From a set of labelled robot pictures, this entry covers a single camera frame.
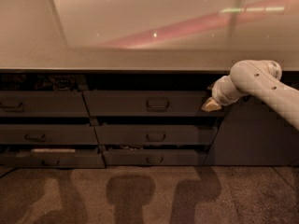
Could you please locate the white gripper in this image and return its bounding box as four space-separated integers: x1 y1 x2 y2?
202 76 242 112

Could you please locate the dark drawer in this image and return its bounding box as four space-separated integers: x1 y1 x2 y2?
83 91 225 117
103 149 206 166
0 149 106 169
94 124 219 147
0 124 98 145
0 91 88 118

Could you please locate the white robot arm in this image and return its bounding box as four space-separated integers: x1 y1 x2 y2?
202 60 299 130

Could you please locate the dark clutter in left drawer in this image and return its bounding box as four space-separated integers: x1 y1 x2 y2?
0 74 77 91

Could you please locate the light flat item in drawer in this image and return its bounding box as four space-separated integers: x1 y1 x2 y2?
31 148 76 154

